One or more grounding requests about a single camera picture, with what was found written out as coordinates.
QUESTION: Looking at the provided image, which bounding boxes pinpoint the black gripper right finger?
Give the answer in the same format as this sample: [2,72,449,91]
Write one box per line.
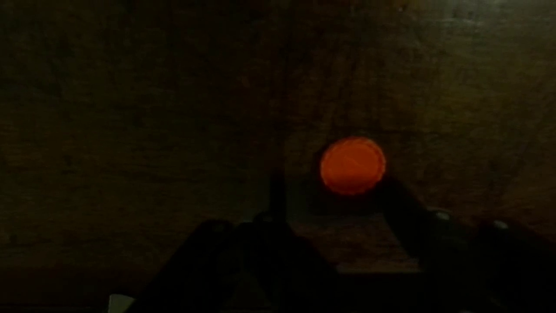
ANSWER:
[379,180,556,313]

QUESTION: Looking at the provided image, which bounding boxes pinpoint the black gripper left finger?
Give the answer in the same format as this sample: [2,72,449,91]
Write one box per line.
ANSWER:
[138,173,345,313]

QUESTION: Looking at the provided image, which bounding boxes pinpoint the orange game disc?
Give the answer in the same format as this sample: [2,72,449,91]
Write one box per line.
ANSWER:
[318,136,390,197]

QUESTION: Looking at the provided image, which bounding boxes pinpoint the dark wooden writing desk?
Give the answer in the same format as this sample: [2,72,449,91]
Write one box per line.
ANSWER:
[0,0,556,313]

